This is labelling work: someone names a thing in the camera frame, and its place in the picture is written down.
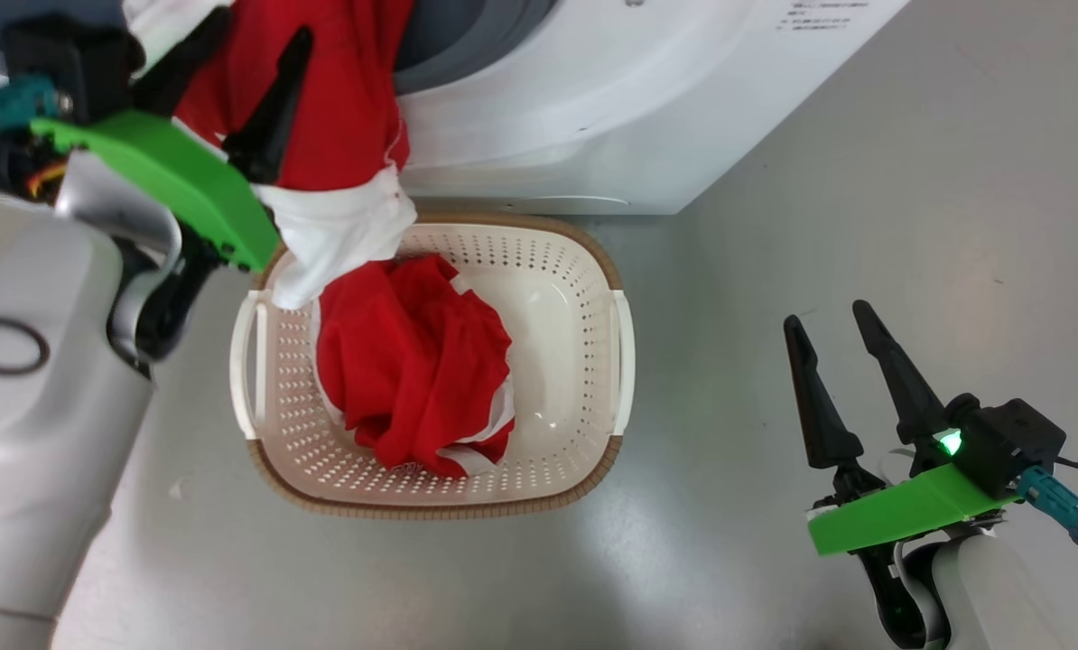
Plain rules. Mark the grey rubber door gasket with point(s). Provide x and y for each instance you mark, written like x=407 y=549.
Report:
x=467 y=36

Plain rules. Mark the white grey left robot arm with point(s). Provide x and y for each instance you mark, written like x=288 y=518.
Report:
x=33 y=469

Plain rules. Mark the cream perforated laundry basket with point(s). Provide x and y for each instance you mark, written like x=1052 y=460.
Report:
x=557 y=316

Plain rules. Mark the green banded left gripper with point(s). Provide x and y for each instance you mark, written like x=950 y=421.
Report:
x=187 y=181

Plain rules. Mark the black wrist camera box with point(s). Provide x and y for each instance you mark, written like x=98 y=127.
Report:
x=69 y=63
x=1008 y=442

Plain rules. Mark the red and white garment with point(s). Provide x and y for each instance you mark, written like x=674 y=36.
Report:
x=404 y=361

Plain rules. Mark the white front-load washing machine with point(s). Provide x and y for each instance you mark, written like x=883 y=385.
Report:
x=593 y=108

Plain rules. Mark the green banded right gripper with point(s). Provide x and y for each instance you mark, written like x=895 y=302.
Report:
x=900 y=510

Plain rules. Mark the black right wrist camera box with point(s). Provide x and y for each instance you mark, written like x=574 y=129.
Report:
x=1008 y=442

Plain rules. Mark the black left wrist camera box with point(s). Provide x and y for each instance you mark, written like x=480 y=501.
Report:
x=69 y=63

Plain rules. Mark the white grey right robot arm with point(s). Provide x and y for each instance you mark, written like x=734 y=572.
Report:
x=999 y=596

